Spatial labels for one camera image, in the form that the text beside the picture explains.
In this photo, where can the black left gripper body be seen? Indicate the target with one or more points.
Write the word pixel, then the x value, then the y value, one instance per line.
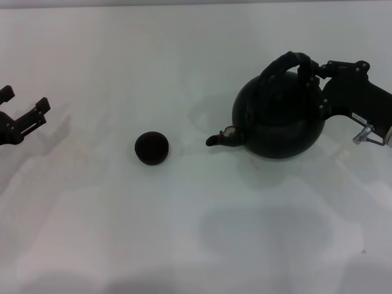
pixel 7 131

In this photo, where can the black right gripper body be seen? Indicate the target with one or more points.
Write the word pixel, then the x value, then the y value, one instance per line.
pixel 361 98

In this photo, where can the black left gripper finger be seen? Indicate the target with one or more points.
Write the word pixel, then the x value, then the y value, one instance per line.
pixel 6 94
pixel 30 118

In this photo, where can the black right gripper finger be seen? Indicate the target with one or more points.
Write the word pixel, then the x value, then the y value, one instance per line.
pixel 320 98
pixel 346 67

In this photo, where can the black round teapot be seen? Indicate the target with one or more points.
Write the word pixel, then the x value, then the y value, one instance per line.
pixel 275 122

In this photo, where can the dark brown teacup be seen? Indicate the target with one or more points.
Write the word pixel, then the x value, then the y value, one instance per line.
pixel 152 148

